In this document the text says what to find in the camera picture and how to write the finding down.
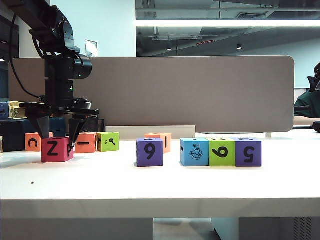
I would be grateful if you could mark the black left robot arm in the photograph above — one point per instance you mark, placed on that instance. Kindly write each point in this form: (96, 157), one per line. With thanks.
(57, 30)

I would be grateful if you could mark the black mug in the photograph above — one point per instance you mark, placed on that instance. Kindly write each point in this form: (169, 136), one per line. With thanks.
(95, 126)

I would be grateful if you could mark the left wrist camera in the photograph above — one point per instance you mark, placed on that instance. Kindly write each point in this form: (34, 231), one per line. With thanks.
(83, 104)

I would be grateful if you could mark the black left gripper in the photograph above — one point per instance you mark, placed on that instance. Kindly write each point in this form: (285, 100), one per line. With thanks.
(57, 110)

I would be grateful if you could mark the purple foam block G 5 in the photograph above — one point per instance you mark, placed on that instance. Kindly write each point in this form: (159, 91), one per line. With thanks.
(240, 162)

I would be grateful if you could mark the purple foam block 9 D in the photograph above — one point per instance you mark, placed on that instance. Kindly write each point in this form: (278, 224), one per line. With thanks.
(141, 162)

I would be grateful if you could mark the beige partition base bar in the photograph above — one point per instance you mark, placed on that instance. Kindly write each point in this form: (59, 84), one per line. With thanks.
(125, 131)

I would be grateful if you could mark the orange foam block Q 7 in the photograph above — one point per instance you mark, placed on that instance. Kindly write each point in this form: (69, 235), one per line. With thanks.
(85, 149)

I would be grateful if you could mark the small blue box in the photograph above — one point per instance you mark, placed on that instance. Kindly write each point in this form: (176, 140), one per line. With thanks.
(3, 110)

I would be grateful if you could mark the ceiling spotlight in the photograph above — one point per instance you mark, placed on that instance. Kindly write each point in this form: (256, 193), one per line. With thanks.
(169, 48)
(239, 46)

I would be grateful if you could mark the blue foam block fish I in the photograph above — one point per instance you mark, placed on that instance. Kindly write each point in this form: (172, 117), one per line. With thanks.
(187, 160)

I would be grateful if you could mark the red foam block Z P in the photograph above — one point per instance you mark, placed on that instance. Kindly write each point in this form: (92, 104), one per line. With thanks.
(57, 159)

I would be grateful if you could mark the seated person dark green top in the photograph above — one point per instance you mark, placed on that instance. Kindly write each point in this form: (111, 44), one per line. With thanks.
(305, 107)

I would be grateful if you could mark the orange foam block B C 8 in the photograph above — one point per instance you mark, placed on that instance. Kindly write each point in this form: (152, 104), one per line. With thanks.
(27, 136)

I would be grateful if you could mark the green foam block T key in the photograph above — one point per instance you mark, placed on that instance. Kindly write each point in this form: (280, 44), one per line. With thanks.
(110, 149)

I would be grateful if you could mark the gold patterned block box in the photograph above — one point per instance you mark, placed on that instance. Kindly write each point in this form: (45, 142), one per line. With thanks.
(15, 112)

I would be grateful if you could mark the beige wooden object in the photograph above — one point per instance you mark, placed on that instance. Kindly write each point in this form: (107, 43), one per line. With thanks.
(1, 147)

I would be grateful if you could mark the black object on desk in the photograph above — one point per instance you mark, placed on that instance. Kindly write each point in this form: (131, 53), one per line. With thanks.
(317, 125)

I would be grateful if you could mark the orange foam block xylophone F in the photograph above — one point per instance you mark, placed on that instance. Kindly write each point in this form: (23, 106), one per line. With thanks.
(169, 150)

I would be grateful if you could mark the dark blue case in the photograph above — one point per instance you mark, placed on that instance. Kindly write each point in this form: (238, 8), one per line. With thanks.
(12, 135)

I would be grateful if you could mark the brown desk partition panel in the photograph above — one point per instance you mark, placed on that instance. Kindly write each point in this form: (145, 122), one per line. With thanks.
(200, 95)

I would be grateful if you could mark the red LED ceiling strip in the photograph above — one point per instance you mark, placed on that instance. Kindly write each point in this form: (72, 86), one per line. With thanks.
(205, 42)

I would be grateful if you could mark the white wall sign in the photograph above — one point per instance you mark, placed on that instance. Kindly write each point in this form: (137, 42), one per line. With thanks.
(91, 48)

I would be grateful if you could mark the white ceiling light strip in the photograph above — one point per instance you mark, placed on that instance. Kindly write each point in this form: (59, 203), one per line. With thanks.
(225, 23)

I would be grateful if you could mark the white partition foot bracket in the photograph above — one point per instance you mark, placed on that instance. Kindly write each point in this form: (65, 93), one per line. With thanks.
(268, 135)

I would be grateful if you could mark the green foam block N 9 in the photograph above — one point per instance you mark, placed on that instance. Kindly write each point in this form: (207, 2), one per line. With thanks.
(229, 161)

